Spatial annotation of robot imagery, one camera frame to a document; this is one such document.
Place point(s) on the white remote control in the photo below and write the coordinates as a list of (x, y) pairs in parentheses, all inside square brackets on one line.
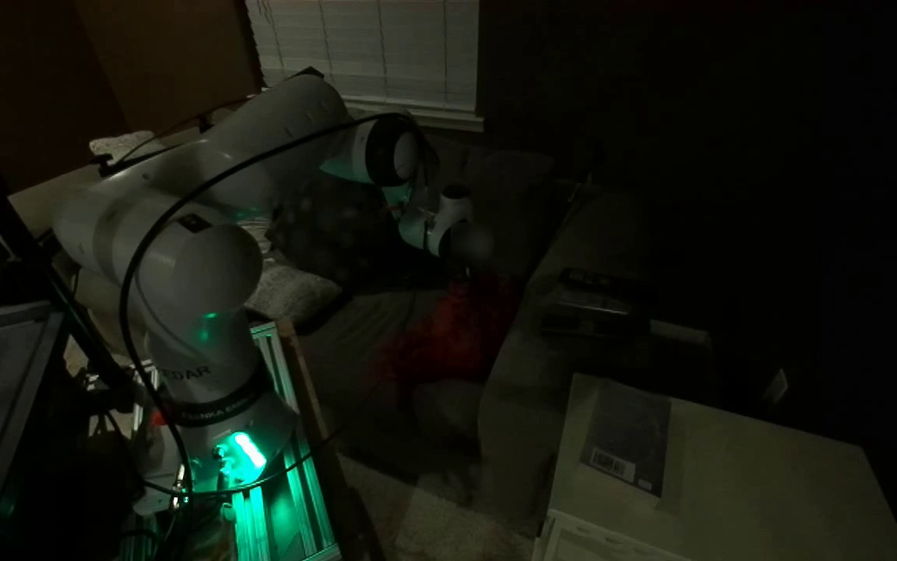
[(680, 330)]

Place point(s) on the black remote control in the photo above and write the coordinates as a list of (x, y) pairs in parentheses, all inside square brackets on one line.
[(588, 326), (592, 305)]

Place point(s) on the robot base stand with light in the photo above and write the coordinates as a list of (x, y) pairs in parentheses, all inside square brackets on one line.
[(281, 498)]

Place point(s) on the orange cloth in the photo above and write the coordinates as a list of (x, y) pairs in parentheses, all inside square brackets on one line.
[(452, 330)]

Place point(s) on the dark patterned pillow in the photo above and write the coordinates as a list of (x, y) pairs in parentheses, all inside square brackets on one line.
[(342, 237)]

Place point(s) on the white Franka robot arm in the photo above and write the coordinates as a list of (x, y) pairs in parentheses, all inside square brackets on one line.
[(195, 280)]

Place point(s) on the white side table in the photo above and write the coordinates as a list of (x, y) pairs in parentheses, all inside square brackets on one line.
[(762, 498)]

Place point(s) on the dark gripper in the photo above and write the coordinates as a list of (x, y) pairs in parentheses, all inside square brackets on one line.
[(456, 220)]

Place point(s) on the white pillow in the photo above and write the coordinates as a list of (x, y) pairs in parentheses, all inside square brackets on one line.
[(297, 296)]

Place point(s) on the grey book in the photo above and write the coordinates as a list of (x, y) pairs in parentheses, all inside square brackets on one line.
[(627, 436)]

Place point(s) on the grey fabric sofa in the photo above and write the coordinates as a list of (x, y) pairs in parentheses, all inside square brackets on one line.
[(365, 345)]

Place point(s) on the black camera on boom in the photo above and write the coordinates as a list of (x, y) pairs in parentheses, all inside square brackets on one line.
[(133, 159)]

